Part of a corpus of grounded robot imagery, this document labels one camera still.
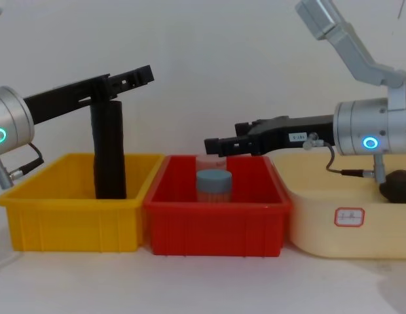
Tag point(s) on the yellow plastic bin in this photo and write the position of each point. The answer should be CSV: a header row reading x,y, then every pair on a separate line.
x,y
72,225

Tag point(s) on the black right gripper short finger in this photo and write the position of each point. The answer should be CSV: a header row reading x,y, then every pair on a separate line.
x,y
244,127

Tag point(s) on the jar with blue-grey lid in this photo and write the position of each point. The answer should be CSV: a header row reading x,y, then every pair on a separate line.
x,y
213,183

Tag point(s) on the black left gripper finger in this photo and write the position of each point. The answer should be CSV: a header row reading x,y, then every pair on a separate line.
x,y
131,80

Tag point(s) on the red plastic bin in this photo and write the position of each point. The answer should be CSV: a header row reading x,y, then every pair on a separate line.
x,y
216,229

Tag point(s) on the dark brown rounded object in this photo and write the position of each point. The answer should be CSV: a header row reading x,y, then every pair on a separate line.
x,y
397,188

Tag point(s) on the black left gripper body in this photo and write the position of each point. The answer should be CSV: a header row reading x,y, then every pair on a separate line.
x,y
59,101

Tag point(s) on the clear plastic cup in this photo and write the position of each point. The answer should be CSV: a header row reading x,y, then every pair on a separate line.
x,y
206,162

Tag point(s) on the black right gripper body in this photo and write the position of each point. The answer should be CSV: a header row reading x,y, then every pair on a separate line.
x,y
288,134

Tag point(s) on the cream plastic tub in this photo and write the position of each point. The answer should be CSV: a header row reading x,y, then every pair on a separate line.
x,y
321,196

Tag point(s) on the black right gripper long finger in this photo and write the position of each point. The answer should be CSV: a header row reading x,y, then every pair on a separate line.
x,y
229,145

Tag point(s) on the black cylinder tube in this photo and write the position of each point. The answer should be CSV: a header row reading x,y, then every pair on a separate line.
x,y
109,150

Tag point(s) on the white label with red border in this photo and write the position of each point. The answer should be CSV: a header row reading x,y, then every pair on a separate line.
x,y
349,216

